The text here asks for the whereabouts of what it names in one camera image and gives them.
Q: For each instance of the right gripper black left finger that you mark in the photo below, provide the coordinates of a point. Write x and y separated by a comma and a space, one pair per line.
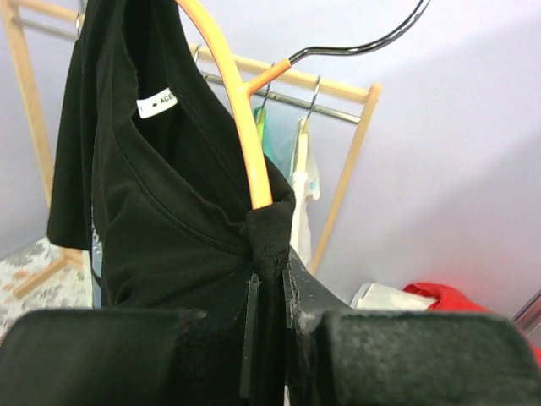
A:
131, 356

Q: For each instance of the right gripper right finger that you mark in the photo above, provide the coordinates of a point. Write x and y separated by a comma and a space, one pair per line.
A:
340, 356

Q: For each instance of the black t shirt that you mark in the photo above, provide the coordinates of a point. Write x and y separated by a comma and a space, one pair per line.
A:
149, 171

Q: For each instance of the orange hanger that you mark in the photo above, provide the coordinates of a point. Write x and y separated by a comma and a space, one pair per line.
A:
239, 92

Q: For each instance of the pale blue hanging t shirt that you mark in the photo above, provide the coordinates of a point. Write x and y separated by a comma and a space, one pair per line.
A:
300, 240

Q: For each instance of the white crumpled cloth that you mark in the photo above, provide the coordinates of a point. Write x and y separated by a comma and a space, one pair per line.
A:
376, 296

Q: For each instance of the red cloth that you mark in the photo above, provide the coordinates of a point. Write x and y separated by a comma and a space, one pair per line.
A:
445, 298

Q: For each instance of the wooden clothes rack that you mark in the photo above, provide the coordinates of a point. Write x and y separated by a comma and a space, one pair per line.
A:
265, 31

